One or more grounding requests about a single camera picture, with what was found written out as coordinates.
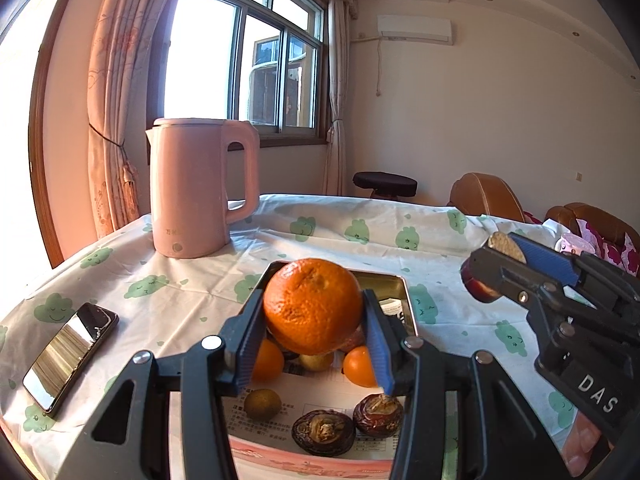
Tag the dark wrinkled fruit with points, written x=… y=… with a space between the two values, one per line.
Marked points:
x=377 y=412
x=322 y=432

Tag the printed paper leaflet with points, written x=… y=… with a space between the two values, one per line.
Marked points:
x=300 y=400

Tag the brown leather sofa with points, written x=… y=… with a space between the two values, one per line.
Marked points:
x=607 y=217

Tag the brown-framed window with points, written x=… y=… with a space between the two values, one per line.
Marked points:
x=210 y=50

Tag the brown leather armchair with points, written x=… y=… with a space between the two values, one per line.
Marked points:
x=485 y=197

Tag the small yellow-green fruit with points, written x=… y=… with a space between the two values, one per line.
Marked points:
x=261 y=405

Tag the small brown round fruit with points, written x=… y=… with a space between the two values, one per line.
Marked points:
x=316 y=361

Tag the dark round stool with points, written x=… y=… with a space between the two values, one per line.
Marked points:
x=385 y=182

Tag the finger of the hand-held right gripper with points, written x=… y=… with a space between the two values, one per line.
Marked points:
x=547 y=257
x=495 y=272

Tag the large rough-skinned mandarin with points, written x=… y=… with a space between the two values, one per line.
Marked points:
x=310 y=305

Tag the long pink curtain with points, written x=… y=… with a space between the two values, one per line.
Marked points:
x=115 y=85

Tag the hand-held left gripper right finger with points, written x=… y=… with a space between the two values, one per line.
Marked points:
x=377 y=345

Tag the pink electric kettle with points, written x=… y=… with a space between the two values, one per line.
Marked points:
x=195 y=190

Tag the white wall air conditioner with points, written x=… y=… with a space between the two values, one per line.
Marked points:
x=415 y=29

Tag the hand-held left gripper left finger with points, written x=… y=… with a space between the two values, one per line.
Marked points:
x=250 y=345

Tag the smooth orange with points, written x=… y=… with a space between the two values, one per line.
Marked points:
x=360 y=367
x=270 y=362

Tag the pink and gold tin box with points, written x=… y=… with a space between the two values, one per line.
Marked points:
x=310 y=467

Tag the beige tied curtain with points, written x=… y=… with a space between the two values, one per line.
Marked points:
x=337 y=110

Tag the black smartphone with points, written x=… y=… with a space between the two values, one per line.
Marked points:
x=70 y=355

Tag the person's right hand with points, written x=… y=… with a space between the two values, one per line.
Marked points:
x=585 y=442

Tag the pink cartoon cup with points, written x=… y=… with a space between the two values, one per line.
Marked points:
x=570 y=242

